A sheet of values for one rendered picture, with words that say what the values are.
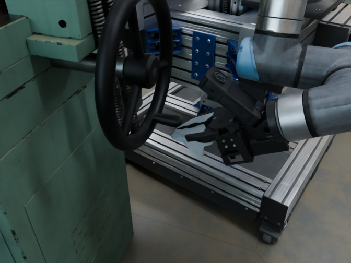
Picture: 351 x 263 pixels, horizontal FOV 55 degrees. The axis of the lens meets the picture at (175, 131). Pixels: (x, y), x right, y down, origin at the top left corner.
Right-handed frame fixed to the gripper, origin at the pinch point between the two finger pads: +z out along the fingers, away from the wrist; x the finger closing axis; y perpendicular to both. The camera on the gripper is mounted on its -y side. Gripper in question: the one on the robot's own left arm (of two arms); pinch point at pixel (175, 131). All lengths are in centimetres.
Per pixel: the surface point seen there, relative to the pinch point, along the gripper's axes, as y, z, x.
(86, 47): -21.2, 4.5, -3.6
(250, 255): 71, 17, 25
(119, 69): -15.4, 2.4, -1.8
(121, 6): -24.4, -7.2, -5.8
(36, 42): -25.8, 10.1, -6.9
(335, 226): 85, -7, 49
